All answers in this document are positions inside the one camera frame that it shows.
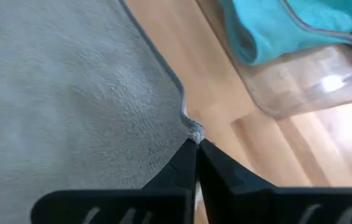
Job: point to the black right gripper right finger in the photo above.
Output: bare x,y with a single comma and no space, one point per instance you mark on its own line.
256,205

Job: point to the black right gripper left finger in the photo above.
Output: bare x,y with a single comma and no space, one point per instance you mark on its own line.
132,205

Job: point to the grey microfiber towel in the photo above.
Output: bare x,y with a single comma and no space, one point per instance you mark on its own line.
69,93

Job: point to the teal microfiber towel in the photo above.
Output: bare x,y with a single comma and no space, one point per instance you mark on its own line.
272,31

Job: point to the clear plastic bin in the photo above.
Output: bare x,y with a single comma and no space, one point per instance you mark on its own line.
303,84

